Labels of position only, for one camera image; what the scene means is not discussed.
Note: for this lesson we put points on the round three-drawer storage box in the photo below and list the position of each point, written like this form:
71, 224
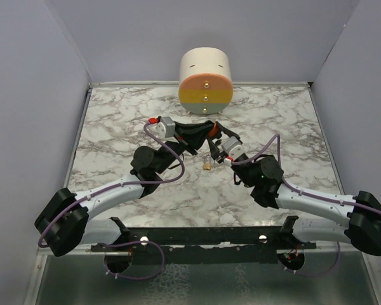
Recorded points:
205, 84

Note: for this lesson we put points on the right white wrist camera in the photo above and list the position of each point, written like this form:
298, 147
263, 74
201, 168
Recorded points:
233, 151

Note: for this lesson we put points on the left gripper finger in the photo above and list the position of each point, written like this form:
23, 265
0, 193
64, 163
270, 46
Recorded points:
204, 127
195, 140

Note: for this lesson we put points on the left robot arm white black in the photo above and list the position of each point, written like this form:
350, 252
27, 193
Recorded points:
68, 219

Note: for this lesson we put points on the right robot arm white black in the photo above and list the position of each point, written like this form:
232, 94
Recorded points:
355, 220

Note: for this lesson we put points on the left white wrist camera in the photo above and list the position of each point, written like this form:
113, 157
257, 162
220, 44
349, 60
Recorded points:
166, 127

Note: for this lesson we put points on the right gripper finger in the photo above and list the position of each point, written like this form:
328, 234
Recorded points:
225, 131
211, 145

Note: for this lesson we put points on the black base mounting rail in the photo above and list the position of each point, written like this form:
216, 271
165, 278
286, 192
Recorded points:
202, 245

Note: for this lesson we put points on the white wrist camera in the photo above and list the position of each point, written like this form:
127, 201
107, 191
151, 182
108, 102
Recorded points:
233, 151
166, 127

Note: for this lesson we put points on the orange black padlock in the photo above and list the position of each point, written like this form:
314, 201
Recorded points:
215, 132

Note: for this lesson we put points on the brass long-shackle padlock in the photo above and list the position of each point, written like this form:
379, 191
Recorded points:
207, 163

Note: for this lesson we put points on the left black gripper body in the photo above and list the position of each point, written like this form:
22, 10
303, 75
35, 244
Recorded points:
192, 150

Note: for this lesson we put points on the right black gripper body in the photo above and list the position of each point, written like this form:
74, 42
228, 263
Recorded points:
223, 155

